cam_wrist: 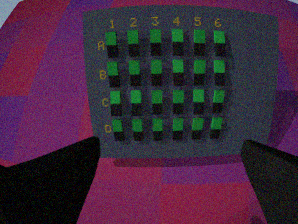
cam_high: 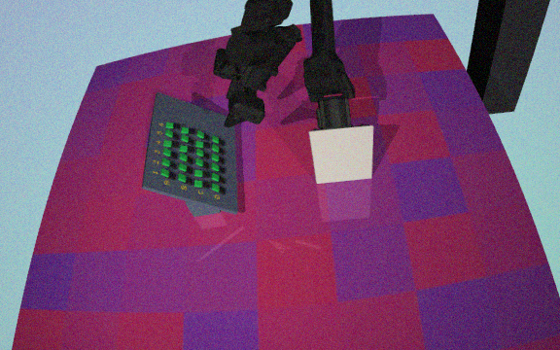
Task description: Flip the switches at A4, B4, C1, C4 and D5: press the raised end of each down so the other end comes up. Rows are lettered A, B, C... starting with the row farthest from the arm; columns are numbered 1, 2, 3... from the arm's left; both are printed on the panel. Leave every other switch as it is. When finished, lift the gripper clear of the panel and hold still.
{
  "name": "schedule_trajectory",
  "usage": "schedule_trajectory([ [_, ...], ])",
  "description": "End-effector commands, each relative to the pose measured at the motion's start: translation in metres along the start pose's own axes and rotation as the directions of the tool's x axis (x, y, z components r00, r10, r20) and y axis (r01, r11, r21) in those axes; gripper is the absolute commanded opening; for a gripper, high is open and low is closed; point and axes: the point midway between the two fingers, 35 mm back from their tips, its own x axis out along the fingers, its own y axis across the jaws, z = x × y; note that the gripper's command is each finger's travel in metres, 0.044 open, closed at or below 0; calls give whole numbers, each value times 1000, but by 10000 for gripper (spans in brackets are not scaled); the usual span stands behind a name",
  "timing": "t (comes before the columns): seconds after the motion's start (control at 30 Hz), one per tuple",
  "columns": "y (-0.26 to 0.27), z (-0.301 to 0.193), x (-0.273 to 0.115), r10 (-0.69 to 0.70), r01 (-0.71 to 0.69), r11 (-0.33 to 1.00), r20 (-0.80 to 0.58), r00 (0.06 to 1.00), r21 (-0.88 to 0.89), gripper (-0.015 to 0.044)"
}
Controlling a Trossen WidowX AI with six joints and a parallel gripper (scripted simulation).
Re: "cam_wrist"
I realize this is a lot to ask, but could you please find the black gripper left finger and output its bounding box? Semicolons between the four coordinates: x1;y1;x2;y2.
0;137;100;224

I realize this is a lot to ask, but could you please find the grey switch panel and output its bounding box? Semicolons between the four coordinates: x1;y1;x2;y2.
82;4;279;159

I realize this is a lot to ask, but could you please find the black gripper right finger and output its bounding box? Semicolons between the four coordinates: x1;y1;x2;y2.
241;140;298;224

